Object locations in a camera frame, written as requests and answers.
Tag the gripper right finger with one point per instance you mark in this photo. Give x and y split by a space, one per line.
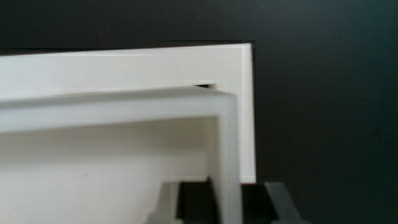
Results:
287 211

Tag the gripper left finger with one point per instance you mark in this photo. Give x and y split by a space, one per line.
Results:
166 212

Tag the white drawer cabinet frame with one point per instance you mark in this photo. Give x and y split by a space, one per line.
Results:
125 118

